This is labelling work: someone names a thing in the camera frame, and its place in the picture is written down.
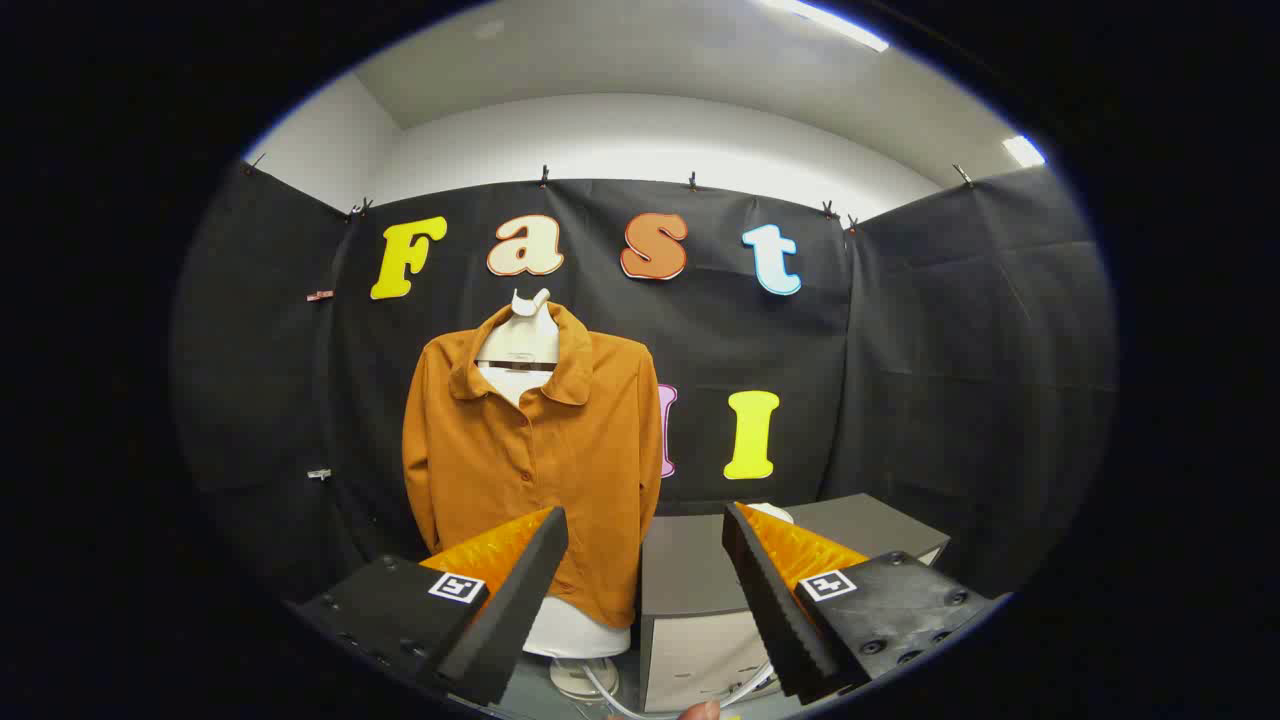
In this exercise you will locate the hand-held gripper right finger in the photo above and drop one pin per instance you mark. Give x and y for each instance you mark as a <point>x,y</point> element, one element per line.
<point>770,610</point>

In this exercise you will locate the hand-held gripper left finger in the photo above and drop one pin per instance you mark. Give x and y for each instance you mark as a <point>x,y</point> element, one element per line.
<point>520,600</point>

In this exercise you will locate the orange-brown button shirt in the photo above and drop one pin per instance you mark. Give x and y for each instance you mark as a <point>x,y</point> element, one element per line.
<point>500,450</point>

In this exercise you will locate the grey drawer cabinet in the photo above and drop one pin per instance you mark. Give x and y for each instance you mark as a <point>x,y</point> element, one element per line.
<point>690,570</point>

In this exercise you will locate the black backdrop cloth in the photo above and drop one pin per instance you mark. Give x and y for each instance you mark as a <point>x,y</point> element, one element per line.
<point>950,350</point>

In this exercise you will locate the short ceiling light panel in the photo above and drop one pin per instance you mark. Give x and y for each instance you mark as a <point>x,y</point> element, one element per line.
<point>1024,151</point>

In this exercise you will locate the long ceiling light strip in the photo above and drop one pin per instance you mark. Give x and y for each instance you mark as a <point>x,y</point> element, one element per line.
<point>830,22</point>

